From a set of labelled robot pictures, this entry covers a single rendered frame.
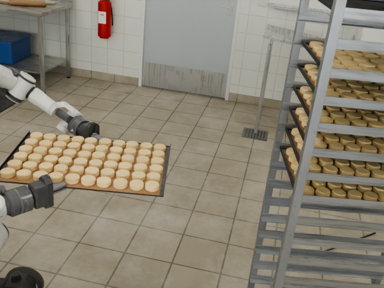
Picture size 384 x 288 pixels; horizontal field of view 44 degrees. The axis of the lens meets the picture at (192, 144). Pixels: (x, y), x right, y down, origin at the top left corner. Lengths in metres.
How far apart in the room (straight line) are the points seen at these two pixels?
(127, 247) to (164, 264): 0.27
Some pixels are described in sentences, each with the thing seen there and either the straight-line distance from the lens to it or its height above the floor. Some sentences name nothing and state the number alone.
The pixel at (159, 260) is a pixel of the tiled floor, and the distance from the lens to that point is 2.96.
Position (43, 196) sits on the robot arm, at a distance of 1.67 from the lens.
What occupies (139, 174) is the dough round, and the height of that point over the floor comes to 1.02.
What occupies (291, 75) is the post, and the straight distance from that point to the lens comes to 1.94.
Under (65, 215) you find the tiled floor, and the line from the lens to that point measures 3.35.
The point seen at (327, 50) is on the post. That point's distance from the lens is 1.46.
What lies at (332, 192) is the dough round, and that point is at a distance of 1.76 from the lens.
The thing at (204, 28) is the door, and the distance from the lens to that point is 5.45.
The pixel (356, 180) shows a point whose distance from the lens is 1.70.
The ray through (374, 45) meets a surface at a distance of 1.53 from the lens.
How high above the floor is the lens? 1.89
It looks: 25 degrees down
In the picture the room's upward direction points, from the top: 6 degrees clockwise
